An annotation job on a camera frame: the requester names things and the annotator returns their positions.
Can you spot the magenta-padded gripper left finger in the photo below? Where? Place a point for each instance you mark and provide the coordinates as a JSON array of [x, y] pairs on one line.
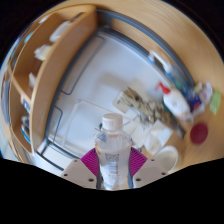
[[79, 171]]

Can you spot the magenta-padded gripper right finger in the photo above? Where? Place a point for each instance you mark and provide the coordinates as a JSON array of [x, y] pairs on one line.
[[150, 171]]

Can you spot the clear plastic water bottle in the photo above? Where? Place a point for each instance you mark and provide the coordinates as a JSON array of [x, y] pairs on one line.
[[112, 156]]

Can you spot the cream ceramic mug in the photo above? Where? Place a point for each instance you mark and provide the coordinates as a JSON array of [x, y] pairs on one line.
[[166, 158]]

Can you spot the flat round red coaster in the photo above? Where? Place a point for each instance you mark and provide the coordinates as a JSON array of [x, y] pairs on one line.
[[199, 133]]

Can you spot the white red-pump lotion bottle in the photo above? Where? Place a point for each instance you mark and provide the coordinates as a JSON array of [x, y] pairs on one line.
[[176, 101]]

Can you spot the dark blue packet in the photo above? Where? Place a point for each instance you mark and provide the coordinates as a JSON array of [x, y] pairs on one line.
[[195, 101]]

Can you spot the small green packet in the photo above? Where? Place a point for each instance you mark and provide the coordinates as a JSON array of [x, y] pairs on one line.
[[215, 101]]

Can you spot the wooden shelf unit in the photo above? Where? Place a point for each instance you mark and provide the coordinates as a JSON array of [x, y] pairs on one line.
[[50, 80]]

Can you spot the blue spray bottle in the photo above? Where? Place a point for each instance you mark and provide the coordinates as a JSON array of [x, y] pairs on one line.
[[163, 65]]

